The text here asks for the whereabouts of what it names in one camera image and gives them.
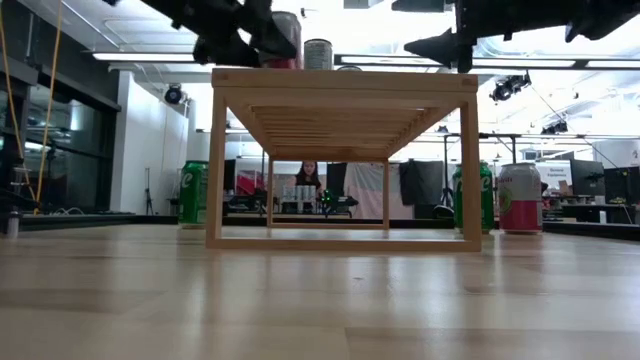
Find person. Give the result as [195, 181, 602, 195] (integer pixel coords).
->
[284, 160, 324, 201]

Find black pipe rack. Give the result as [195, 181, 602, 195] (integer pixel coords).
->
[432, 131, 524, 220]

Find black track lamp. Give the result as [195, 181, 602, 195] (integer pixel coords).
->
[488, 72, 532, 103]
[539, 119, 570, 135]

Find silver cans on far table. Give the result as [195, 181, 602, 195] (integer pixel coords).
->
[281, 184, 320, 202]

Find wooden slatted shelf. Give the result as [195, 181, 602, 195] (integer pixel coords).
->
[204, 68, 484, 253]

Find white sign board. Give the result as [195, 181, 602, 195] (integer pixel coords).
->
[534, 163, 574, 191]

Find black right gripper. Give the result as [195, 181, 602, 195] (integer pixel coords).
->
[391, 0, 569, 74]

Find green soda can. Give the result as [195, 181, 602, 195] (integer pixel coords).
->
[452, 160, 496, 235]
[177, 159, 210, 230]

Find black round spot lamp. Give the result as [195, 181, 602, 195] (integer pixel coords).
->
[163, 83, 184, 106]

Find dark far table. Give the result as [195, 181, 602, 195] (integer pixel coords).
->
[542, 194, 639, 225]

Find white pink cloth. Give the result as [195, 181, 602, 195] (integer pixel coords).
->
[344, 162, 415, 220]

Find black hanging cloth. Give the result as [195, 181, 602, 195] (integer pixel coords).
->
[398, 159, 447, 207]

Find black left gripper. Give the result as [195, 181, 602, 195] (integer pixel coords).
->
[172, 0, 299, 68]

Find small thin tripod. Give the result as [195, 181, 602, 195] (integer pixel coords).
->
[141, 167, 155, 217]

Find yellow power cable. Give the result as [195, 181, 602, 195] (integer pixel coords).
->
[0, 0, 65, 216]

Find black monitor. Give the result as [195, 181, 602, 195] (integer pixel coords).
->
[569, 159, 606, 197]
[603, 166, 640, 204]

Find pink and silver can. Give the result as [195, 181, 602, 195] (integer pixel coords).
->
[263, 10, 305, 71]
[497, 162, 544, 235]

